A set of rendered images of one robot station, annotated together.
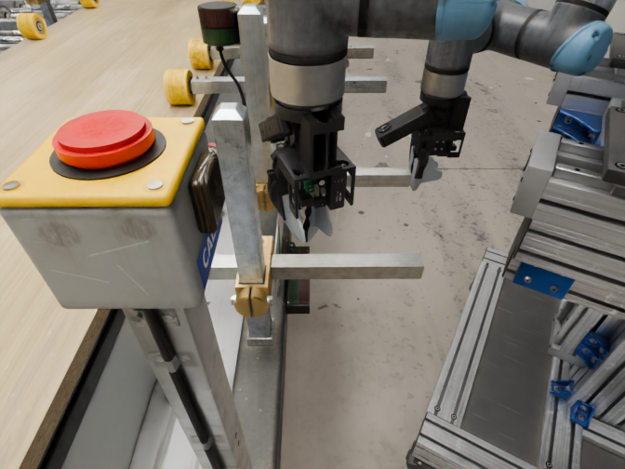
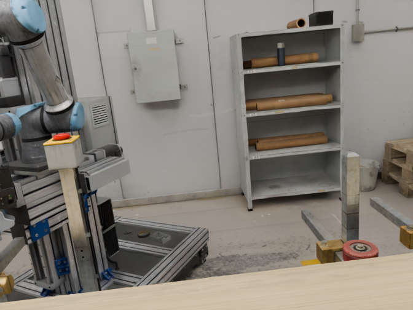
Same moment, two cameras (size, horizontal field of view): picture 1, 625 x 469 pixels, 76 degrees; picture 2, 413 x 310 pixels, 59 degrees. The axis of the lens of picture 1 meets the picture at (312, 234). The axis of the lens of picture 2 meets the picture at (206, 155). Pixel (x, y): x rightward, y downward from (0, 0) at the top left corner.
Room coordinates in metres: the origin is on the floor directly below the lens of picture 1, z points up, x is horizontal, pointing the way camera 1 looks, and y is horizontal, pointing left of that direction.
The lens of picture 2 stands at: (-0.17, 1.01, 1.38)
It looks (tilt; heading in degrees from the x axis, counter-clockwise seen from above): 15 degrees down; 268
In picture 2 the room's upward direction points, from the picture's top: 6 degrees counter-clockwise
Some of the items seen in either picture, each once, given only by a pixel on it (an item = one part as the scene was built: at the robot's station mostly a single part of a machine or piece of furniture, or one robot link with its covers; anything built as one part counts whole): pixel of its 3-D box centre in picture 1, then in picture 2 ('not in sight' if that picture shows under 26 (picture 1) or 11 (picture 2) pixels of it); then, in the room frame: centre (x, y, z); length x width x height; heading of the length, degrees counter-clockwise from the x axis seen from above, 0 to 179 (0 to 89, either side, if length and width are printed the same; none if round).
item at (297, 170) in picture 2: not in sight; (287, 119); (-1.06, -2.31, 0.78); 0.90 x 0.45 x 1.55; 0
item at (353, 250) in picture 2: not in sight; (359, 266); (-0.54, 0.23, 0.85); 0.08 x 0.08 x 0.11
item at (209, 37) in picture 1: (221, 32); not in sight; (0.67, 0.14, 1.14); 0.06 x 0.06 x 0.02
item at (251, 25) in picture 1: (262, 149); not in sight; (0.67, 0.09, 0.93); 0.03 x 0.03 x 0.48; 0
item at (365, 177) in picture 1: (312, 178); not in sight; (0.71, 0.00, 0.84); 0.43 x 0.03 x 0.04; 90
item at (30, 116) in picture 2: not in sight; (34, 119); (0.47, -0.52, 1.21); 0.13 x 0.12 x 0.14; 173
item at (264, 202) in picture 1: (266, 181); not in sight; (0.69, 0.10, 0.85); 0.13 x 0.06 x 0.05; 0
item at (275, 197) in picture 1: (286, 188); not in sight; (0.41, 0.03, 1.02); 0.05 x 0.02 x 0.09; 112
